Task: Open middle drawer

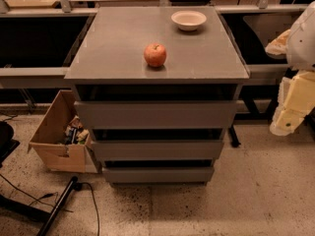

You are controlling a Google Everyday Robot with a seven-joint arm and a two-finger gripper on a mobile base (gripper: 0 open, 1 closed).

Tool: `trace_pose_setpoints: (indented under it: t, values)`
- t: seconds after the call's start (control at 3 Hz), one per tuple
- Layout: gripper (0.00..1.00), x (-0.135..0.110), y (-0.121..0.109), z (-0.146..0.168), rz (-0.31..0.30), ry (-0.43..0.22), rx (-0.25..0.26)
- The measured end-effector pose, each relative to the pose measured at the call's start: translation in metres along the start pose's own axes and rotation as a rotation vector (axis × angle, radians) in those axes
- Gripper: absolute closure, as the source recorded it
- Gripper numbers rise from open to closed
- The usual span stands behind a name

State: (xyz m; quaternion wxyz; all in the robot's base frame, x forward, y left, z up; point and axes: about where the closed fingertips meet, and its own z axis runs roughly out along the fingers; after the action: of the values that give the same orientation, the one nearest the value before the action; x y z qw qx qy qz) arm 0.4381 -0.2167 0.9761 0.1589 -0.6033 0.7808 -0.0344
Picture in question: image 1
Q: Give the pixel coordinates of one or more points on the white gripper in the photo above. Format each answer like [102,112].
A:
[302,44]

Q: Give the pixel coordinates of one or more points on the grey drawer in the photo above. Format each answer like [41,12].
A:
[157,150]
[158,175]
[114,115]

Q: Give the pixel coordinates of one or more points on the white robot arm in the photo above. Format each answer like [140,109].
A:
[297,43]

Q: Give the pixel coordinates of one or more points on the grey drawer cabinet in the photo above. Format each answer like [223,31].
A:
[156,100]

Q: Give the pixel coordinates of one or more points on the grey top drawer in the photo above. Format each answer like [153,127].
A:
[114,115]

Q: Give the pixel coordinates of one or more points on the grey bottom drawer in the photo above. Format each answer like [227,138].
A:
[158,175]

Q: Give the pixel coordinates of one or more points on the black chair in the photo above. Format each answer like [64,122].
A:
[252,33]

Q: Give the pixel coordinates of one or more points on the white bowl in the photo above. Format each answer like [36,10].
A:
[188,20]

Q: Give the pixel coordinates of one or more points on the red apple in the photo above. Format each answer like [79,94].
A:
[155,54]

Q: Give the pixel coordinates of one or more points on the items inside cardboard box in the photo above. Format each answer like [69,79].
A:
[75,133]

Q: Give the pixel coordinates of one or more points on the cardboard box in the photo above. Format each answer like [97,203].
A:
[49,140]

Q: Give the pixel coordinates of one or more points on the black stand leg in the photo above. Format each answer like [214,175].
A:
[45,217]

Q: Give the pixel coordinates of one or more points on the black object at left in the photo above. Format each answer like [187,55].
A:
[7,142]

